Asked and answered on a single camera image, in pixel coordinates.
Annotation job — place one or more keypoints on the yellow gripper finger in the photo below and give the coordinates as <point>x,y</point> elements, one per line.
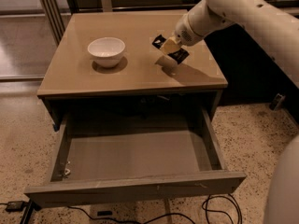
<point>170,45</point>
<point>164,61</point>

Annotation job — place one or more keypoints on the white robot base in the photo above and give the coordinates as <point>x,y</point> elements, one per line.
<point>282,206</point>

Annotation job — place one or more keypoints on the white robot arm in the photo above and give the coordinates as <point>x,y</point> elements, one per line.
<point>274,30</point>

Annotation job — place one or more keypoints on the beige top drawer cabinet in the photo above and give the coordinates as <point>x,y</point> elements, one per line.
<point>142,70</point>

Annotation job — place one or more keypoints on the open grey top drawer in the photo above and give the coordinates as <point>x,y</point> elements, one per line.
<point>105,158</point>

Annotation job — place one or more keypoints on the white ceramic bowl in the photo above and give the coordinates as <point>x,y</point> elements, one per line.
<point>107,51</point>

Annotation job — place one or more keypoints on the small dark floor object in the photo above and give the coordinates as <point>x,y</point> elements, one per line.
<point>277,102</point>

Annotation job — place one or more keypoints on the black power adapter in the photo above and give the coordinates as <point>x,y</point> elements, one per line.
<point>15,206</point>

